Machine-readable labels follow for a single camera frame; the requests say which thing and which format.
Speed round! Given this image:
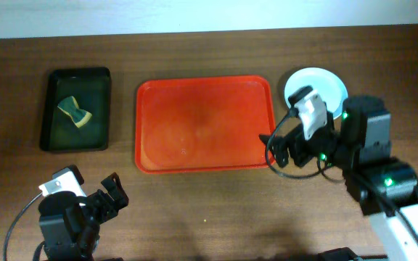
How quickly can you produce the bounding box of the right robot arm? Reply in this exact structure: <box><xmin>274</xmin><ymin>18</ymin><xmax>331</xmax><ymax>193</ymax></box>
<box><xmin>259</xmin><ymin>94</ymin><xmax>418</xmax><ymax>260</ymax></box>

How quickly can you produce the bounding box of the green yellow sponge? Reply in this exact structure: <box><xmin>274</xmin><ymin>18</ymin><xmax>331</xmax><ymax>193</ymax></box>
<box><xmin>57</xmin><ymin>96</ymin><xmax>92</xmax><ymax>128</ymax></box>

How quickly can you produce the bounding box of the black left camera cable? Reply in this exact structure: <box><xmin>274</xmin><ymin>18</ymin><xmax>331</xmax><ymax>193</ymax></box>
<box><xmin>2</xmin><ymin>191</ymin><xmax>45</xmax><ymax>261</ymax></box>

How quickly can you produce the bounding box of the light blue plate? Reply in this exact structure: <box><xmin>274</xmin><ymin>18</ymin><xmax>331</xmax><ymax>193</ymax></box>
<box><xmin>284</xmin><ymin>67</ymin><xmax>348</xmax><ymax>120</ymax></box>

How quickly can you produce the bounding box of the red plastic tray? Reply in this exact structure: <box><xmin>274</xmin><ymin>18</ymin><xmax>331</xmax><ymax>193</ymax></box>
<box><xmin>134</xmin><ymin>75</ymin><xmax>275</xmax><ymax>174</ymax></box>

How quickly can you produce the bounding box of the black camera cable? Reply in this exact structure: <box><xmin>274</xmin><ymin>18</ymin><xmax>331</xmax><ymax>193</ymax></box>
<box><xmin>265</xmin><ymin>108</ymin><xmax>344</xmax><ymax>182</ymax></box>
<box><xmin>2</xmin><ymin>191</ymin><xmax>45</xmax><ymax>261</ymax></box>

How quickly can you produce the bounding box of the black right camera cable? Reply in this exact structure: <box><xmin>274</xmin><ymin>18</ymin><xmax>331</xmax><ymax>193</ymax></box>
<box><xmin>265</xmin><ymin>108</ymin><xmax>344</xmax><ymax>182</ymax></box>

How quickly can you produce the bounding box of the black rectangular tray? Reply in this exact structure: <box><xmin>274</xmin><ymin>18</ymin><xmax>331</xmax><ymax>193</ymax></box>
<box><xmin>40</xmin><ymin>67</ymin><xmax>112</xmax><ymax>153</ymax></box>

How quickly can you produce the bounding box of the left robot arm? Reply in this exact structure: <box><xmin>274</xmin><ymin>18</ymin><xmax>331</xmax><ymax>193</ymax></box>
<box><xmin>38</xmin><ymin>171</ymin><xmax>129</xmax><ymax>260</ymax></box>

